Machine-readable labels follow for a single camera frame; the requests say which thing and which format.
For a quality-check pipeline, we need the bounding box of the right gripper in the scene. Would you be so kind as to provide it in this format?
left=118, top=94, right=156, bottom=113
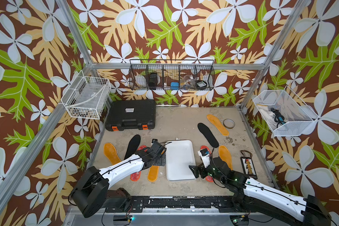
left=187, top=157, right=225, bottom=185

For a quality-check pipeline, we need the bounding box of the red patterned insole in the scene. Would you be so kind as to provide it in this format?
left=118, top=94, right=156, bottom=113
left=200, top=146, right=214, bottom=183
left=130, top=145, right=146, bottom=182

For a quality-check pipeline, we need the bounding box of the orange fuzzy insole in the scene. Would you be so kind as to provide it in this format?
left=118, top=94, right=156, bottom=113
left=206, top=115, right=229, bottom=136
left=218, top=146, right=233, bottom=170
left=103, top=143, right=121, bottom=165
left=147, top=166, right=160, bottom=182

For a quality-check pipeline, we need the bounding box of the black insole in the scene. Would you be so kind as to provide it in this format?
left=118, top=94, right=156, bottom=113
left=197, top=123, right=219, bottom=148
left=124, top=134, right=141, bottom=160

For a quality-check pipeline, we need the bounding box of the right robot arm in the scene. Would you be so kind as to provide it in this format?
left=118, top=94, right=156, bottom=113
left=189, top=157, right=332, bottom=226

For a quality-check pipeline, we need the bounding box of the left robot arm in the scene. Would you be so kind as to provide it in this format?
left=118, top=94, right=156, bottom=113
left=69, top=140, right=168, bottom=218

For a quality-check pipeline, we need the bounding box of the white storage tray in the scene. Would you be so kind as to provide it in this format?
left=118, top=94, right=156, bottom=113
left=165, top=140, right=195, bottom=181

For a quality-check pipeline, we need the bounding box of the black tool case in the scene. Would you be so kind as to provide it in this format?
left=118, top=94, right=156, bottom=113
left=105, top=99, right=156, bottom=131

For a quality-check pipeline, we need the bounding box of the brown tape roll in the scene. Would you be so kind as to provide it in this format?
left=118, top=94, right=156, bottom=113
left=223, top=119, right=235, bottom=129

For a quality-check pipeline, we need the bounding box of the white mesh basket right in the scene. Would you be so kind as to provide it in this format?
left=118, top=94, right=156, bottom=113
left=252, top=86, right=318, bottom=137

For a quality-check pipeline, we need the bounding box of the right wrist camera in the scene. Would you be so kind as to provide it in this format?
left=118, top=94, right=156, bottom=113
left=198, top=149, right=211, bottom=168

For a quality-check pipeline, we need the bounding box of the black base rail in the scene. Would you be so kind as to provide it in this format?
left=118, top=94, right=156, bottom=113
left=102, top=196, right=239, bottom=213

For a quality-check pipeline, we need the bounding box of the black wire basket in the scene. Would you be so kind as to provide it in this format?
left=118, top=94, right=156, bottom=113
left=129, top=59, right=215, bottom=91

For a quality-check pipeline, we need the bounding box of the white wire basket left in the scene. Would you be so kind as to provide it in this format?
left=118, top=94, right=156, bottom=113
left=62, top=72, right=111, bottom=120

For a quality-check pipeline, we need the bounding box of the blue handled tool in basket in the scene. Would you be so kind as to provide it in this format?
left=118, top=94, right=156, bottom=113
left=270, top=108, right=286, bottom=127

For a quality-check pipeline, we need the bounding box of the aluminium frame post left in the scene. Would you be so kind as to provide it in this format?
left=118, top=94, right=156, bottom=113
left=56, top=0, right=99, bottom=77

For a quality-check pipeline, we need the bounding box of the aluminium frame post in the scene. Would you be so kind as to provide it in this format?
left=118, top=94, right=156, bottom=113
left=56, top=0, right=99, bottom=77
left=238, top=0, right=311, bottom=109

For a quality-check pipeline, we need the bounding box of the aluminium frame post right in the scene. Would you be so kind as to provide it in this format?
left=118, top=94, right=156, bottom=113
left=238, top=0, right=311, bottom=109

